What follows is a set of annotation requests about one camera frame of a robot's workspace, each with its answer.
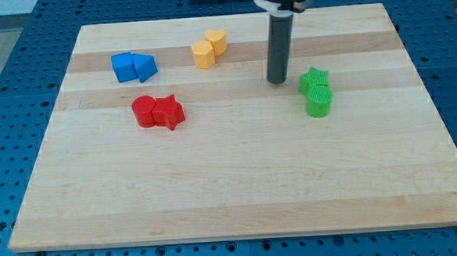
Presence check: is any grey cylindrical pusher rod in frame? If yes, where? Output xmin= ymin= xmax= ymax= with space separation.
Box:
xmin=266 ymin=15 xmax=293 ymax=85

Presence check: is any light wooden board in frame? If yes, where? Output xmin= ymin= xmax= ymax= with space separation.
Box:
xmin=8 ymin=3 xmax=457 ymax=253

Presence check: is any yellow heart block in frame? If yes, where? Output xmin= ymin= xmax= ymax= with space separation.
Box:
xmin=204 ymin=29 xmax=228 ymax=56

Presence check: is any green star block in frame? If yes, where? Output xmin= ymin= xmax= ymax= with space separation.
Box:
xmin=298 ymin=67 xmax=329 ymax=95

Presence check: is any green cylinder block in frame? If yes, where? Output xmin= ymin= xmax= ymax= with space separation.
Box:
xmin=305 ymin=85 xmax=333 ymax=118

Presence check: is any yellow hexagon block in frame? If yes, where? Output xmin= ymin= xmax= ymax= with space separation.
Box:
xmin=191 ymin=41 xmax=215 ymax=69

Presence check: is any red star block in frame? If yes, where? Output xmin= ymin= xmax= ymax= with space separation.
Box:
xmin=152 ymin=94 xmax=185 ymax=130

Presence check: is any blue triangle block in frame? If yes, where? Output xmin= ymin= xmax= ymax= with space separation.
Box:
xmin=131 ymin=53 xmax=158 ymax=83

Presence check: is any red cylinder block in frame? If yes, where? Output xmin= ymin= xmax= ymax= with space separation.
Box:
xmin=131 ymin=96 xmax=156 ymax=128

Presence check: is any blue cube block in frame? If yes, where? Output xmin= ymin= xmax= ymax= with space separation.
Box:
xmin=110 ymin=52 xmax=138 ymax=83

